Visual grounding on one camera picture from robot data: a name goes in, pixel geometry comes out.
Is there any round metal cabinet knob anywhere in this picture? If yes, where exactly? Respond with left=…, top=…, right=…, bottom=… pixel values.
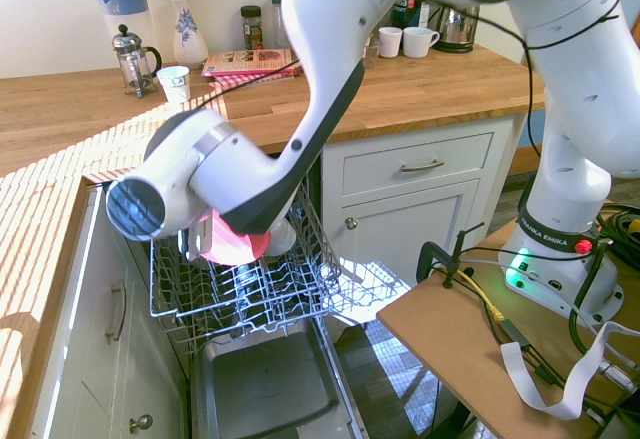
left=128, top=413, right=154, bottom=435

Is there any coral pink plastic plate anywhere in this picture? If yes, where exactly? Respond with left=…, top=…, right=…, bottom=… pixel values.
left=199, top=207, right=273, bottom=266

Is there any grey dishwasher door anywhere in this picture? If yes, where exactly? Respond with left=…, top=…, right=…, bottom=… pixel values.
left=192, top=316, right=364, bottom=439

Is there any clear jar with green lid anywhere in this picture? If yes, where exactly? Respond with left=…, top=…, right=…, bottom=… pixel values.
left=270, top=0, right=292, bottom=50

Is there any white cabinet drawer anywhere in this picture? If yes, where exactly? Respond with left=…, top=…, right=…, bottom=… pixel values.
left=342, top=132, right=496, bottom=198

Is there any white vase with blue flowers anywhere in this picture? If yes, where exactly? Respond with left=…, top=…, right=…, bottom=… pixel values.
left=169, top=0, right=210, bottom=70

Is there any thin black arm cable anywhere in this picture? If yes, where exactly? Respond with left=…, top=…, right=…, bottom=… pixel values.
left=202, top=0, right=621, bottom=161

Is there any white flat ribbon cable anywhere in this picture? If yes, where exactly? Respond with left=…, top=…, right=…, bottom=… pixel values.
left=499, top=319, right=640, bottom=421

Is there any spice jar with dark lid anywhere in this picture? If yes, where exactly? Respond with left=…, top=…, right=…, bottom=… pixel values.
left=240, top=5, right=265, bottom=51

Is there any metal cabinet bar handle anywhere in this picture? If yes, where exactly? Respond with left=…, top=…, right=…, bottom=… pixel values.
left=103, top=278, right=128, bottom=344

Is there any water jug with blue lid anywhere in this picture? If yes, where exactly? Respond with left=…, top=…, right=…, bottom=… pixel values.
left=95, top=0, right=159, bottom=60

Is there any black adapter box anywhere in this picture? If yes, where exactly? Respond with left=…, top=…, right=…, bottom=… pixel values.
left=499, top=318, right=534, bottom=349

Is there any red checked cloth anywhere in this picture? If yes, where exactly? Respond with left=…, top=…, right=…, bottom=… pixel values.
left=209, top=68, right=305, bottom=90

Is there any bundle of black cables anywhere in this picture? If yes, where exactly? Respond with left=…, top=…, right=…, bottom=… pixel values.
left=597, top=201, right=640, bottom=271

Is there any clear glass tumbler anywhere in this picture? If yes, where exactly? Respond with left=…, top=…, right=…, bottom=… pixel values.
left=362, top=33, right=384, bottom=69

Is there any yellow cable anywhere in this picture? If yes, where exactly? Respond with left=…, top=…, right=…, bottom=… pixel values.
left=457, top=267, right=507, bottom=323

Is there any metal wire dishwasher rack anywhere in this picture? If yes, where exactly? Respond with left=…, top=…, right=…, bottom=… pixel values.
left=148, top=181, right=346, bottom=356

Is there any white cabinet door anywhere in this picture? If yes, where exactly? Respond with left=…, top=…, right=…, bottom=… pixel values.
left=339, top=178, right=481, bottom=291

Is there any green package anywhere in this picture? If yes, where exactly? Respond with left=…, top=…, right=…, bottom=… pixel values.
left=390, top=0, right=431, bottom=35

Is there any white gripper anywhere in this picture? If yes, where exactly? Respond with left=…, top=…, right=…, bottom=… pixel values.
left=178, top=213, right=216, bottom=263

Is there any stainless steel kettle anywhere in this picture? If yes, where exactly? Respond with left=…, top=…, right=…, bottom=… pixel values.
left=430, top=1, right=481, bottom=54

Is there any white paper cup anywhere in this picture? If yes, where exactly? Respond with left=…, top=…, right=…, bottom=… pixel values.
left=156, top=65, right=192, bottom=105

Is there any small white mug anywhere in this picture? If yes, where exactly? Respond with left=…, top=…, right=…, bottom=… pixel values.
left=378, top=26, right=404, bottom=59

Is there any white cabinet front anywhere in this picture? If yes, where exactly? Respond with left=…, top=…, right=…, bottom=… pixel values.
left=29, top=191, right=187, bottom=439

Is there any glass French press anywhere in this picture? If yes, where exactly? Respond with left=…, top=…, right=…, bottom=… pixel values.
left=111, top=23, right=164, bottom=99

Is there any large white mug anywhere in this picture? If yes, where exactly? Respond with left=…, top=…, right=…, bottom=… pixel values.
left=402, top=26, right=441, bottom=59

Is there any metal drawer bar handle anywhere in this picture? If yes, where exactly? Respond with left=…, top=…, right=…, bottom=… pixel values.
left=399, top=158, right=445, bottom=174

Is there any metal cable connector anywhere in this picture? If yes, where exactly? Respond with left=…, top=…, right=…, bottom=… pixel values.
left=598, top=358, right=640, bottom=386

